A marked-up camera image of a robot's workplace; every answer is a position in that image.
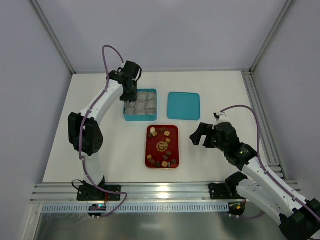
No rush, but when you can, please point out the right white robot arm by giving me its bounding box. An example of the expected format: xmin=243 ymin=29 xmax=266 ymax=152
xmin=189 ymin=122 xmax=320 ymax=240

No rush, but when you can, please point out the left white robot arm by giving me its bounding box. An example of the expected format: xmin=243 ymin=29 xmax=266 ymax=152
xmin=67 ymin=61 xmax=142 ymax=190

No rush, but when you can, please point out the caramel square chocolate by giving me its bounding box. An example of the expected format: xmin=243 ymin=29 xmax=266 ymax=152
xmin=161 ymin=161 xmax=168 ymax=168

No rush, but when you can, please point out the teal tin lid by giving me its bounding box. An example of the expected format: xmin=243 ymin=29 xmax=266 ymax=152
xmin=167 ymin=92 xmax=201 ymax=121

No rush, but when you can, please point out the teal tin box with cups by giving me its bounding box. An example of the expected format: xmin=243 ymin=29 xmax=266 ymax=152
xmin=123 ymin=88 xmax=158 ymax=122

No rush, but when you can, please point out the red rectangular tray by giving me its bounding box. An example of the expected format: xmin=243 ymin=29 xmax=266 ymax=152
xmin=144 ymin=125 xmax=180 ymax=169

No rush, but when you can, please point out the right frame rail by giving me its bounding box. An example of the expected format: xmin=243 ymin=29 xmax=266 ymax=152
xmin=241 ymin=70 xmax=287 ymax=181

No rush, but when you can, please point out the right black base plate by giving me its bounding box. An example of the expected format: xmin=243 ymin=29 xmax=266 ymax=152
xmin=208 ymin=183 xmax=239 ymax=200

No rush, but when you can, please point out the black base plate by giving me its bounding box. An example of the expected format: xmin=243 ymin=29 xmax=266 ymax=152
xmin=208 ymin=183 xmax=239 ymax=200
xmin=76 ymin=184 xmax=121 ymax=202

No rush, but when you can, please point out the slotted cable duct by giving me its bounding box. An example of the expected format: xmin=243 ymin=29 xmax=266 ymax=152
xmin=41 ymin=202 xmax=229 ymax=214

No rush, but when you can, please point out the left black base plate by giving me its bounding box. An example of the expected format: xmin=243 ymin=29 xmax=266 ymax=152
xmin=76 ymin=184 xmax=121 ymax=202

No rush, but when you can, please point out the aluminium rail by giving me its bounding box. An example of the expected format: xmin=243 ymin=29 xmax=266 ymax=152
xmin=29 ymin=181 xmax=305 ymax=205

